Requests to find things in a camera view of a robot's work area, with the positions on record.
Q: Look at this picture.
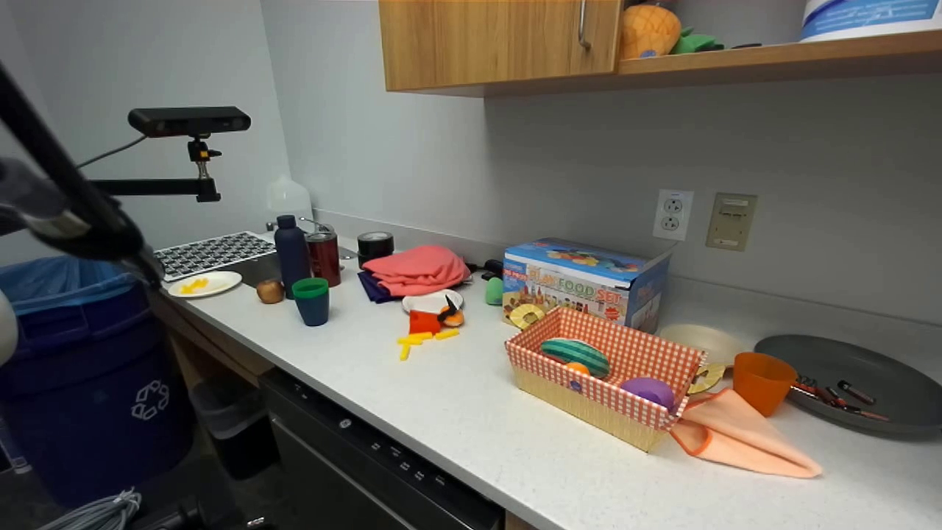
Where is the green plush toy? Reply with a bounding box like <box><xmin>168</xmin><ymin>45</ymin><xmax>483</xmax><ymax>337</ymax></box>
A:
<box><xmin>674</xmin><ymin>28</ymin><xmax>726</xmax><ymax>56</ymax></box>

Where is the orange and black toy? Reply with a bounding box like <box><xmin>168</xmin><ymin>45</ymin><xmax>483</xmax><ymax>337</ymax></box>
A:
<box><xmin>437</xmin><ymin>291</ymin><xmax>471</xmax><ymax>334</ymax></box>

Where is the red fries box toy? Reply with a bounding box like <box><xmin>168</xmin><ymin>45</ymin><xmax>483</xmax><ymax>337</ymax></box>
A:
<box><xmin>405</xmin><ymin>310</ymin><xmax>449</xmax><ymax>340</ymax></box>

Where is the blue toy cardboard box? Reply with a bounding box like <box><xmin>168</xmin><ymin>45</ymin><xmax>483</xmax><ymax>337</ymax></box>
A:
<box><xmin>499</xmin><ymin>237</ymin><xmax>674</xmax><ymax>337</ymax></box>

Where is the green red watermelon plush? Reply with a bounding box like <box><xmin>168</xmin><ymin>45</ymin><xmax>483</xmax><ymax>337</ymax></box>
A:
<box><xmin>539</xmin><ymin>337</ymin><xmax>612</xmax><ymax>380</ymax></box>

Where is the purple plush toy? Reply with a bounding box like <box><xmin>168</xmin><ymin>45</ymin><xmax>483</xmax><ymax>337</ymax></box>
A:
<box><xmin>621</xmin><ymin>374</ymin><xmax>683</xmax><ymax>413</ymax></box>

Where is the wooden cabinet door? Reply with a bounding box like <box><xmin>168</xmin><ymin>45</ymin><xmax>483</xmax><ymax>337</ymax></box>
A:
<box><xmin>380</xmin><ymin>0</ymin><xmax>623</xmax><ymax>95</ymax></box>

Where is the salmon cloth pile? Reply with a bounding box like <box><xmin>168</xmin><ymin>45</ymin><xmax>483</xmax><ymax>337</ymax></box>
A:
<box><xmin>361</xmin><ymin>244</ymin><xmax>473</xmax><ymax>302</ymax></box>

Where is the white round dish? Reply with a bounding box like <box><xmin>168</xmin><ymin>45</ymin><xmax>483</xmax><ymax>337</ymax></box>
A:
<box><xmin>400</xmin><ymin>290</ymin><xmax>464</xmax><ymax>318</ymax></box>

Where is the black round jar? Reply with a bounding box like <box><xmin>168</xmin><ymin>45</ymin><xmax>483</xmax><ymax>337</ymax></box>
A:
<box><xmin>356</xmin><ymin>229</ymin><xmax>396</xmax><ymax>265</ymax></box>

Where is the navy blue cloth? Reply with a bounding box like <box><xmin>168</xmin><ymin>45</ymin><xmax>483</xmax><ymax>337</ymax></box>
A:
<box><xmin>356</xmin><ymin>268</ymin><xmax>393</xmax><ymax>307</ymax></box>

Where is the dark red can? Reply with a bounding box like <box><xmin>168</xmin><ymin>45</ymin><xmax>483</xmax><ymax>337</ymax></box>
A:
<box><xmin>305</xmin><ymin>224</ymin><xmax>343</xmax><ymax>290</ymax></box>

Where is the green cup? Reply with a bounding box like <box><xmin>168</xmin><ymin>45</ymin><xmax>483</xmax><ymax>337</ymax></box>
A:
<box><xmin>289</xmin><ymin>277</ymin><xmax>333</xmax><ymax>330</ymax></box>

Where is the red checkered basket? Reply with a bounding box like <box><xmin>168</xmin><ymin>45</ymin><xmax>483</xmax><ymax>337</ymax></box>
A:
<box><xmin>504</xmin><ymin>304</ymin><xmax>705</xmax><ymax>453</ymax></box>

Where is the dark blue bottle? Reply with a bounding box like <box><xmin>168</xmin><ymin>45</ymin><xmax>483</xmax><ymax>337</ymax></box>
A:
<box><xmin>274</xmin><ymin>212</ymin><xmax>312</xmax><ymax>290</ymax></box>

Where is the clear plastic jug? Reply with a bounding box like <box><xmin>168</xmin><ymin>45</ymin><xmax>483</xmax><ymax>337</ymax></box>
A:
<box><xmin>264</xmin><ymin>175</ymin><xmax>317</xmax><ymax>234</ymax></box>

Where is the black dishwasher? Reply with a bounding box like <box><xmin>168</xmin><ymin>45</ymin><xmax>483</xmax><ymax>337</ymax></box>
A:
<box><xmin>258</xmin><ymin>366</ymin><xmax>508</xmax><ymax>530</ymax></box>

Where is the white bowl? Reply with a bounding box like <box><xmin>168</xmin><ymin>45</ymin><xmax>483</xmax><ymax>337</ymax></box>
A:
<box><xmin>657</xmin><ymin>322</ymin><xmax>754</xmax><ymax>374</ymax></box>

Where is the small white oval plate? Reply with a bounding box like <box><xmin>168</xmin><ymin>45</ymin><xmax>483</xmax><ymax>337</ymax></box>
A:
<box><xmin>165</xmin><ymin>268</ymin><xmax>243</xmax><ymax>302</ymax></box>

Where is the small black bin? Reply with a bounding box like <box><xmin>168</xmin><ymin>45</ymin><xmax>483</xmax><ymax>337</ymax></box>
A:
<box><xmin>187</xmin><ymin>377</ymin><xmax>283</xmax><ymax>480</ymax></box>

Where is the orange plastic cup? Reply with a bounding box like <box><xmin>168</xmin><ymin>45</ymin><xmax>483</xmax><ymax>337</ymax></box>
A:
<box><xmin>732</xmin><ymin>352</ymin><xmax>799</xmax><ymax>418</ymax></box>

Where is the salmon folded napkin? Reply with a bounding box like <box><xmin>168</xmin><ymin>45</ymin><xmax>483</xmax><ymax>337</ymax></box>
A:
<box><xmin>667</xmin><ymin>387</ymin><xmax>824</xmax><ymax>484</ymax></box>

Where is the red stick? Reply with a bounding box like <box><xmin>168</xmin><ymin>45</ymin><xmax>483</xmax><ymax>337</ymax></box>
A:
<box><xmin>791</xmin><ymin>377</ymin><xmax>892</xmax><ymax>424</ymax></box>

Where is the blue recycling bin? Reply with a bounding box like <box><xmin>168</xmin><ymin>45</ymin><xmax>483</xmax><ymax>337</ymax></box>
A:
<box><xmin>0</xmin><ymin>253</ymin><xmax>193</xmax><ymax>511</ymax></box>

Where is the black stick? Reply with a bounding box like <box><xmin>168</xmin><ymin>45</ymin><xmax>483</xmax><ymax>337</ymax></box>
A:
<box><xmin>835</xmin><ymin>380</ymin><xmax>882</xmax><ymax>409</ymax></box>

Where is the grey round tray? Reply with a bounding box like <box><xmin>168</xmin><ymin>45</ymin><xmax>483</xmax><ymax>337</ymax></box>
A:
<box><xmin>754</xmin><ymin>334</ymin><xmax>942</xmax><ymax>444</ymax></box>

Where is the grey cloth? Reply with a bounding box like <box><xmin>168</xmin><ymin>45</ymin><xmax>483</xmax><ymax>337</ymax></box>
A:
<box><xmin>38</xmin><ymin>486</ymin><xmax>143</xmax><ymax>530</ymax></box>

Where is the yellow brown ring toy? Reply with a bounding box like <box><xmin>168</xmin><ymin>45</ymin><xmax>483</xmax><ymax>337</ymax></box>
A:
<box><xmin>504</xmin><ymin>297</ymin><xmax>549</xmax><ymax>334</ymax></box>

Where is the white wall outlet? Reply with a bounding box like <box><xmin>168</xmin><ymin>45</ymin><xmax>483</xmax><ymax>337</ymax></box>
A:
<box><xmin>651</xmin><ymin>185</ymin><xmax>698</xmax><ymax>244</ymax></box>

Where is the beige wall switch plate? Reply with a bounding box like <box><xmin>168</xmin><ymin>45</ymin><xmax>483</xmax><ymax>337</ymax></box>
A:
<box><xmin>704</xmin><ymin>191</ymin><xmax>760</xmax><ymax>256</ymax></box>

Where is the black stereo camera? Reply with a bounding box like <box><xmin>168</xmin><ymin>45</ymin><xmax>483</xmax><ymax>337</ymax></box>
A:
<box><xmin>125</xmin><ymin>104</ymin><xmax>253</xmax><ymax>138</ymax></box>

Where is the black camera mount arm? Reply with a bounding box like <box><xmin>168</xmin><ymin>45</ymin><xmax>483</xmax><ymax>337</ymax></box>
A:
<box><xmin>77</xmin><ymin>132</ymin><xmax>224</xmax><ymax>206</ymax></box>

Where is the wooden wall cabinet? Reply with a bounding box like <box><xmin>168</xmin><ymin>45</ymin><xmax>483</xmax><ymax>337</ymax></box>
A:
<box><xmin>380</xmin><ymin>0</ymin><xmax>942</xmax><ymax>97</ymax></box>

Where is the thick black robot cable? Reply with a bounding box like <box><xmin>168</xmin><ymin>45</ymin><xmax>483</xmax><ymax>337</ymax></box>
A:
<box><xmin>0</xmin><ymin>63</ymin><xmax>168</xmax><ymax>290</ymax></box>

